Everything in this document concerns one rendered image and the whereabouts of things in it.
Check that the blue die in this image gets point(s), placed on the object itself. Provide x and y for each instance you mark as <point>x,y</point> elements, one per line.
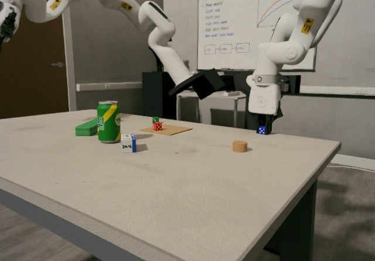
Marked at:
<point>262,130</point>

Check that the red die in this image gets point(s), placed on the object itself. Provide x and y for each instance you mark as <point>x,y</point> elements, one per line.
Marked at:
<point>157,126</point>

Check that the green soda can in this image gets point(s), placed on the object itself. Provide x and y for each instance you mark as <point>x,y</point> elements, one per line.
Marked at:
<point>108,120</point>

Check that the tan flat mat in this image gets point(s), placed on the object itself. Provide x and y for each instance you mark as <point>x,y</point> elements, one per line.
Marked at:
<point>167,130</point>

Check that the tan short cylinder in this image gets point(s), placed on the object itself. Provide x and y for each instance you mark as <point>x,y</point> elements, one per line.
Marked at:
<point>239,146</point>

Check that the green rectangular box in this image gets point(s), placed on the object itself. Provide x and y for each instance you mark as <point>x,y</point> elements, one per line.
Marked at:
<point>87,129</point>

